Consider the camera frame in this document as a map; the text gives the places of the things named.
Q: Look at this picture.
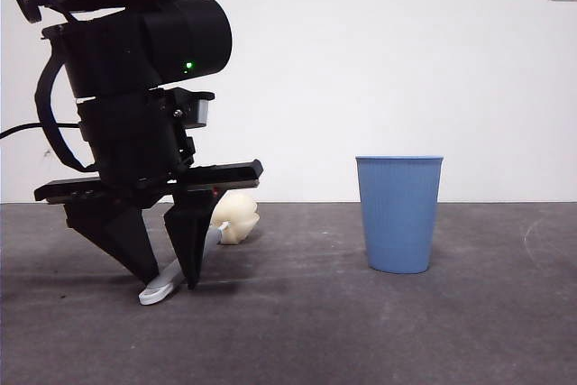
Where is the grey-handled sponge cup brush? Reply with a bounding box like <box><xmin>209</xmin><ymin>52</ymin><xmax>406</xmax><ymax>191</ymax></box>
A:
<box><xmin>138</xmin><ymin>192</ymin><xmax>260</xmax><ymax>307</ymax></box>

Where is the blue ribbed plastic cup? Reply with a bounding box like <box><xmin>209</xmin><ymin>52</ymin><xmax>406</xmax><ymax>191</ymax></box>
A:
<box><xmin>354</xmin><ymin>154</ymin><xmax>444</xmax><ymax>275</ymax></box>

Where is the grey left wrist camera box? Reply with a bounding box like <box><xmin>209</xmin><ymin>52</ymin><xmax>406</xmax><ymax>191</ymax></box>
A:
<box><xmin>179</xmin><ymin>90</ymin><xmax>215</xmax><ymax>129</ymax></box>

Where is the thick black sleeved cable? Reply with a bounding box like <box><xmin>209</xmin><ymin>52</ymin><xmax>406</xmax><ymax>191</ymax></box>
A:
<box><xmin>34</xmin><ymin>53</ymin><xmax>101</xmax><ymax>173</ymax></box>

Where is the thin black cable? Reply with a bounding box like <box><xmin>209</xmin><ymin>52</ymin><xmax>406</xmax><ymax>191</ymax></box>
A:
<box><xmin>0</xmin><ymin>121</ymin><xmax>83</xmax><ymax>141</ymax></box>

